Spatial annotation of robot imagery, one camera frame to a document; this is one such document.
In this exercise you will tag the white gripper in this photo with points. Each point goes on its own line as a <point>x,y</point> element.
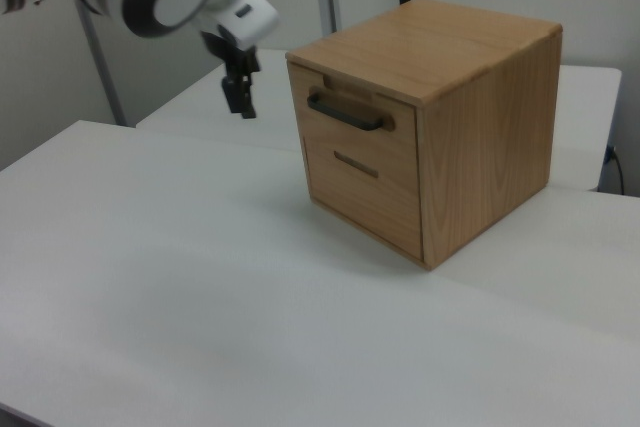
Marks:
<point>252,14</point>

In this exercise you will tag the wooden drawer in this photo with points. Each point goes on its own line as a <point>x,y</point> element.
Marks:
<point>360,207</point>

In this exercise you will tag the wooden cabinet body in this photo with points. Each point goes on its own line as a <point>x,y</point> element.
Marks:
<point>490,147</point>

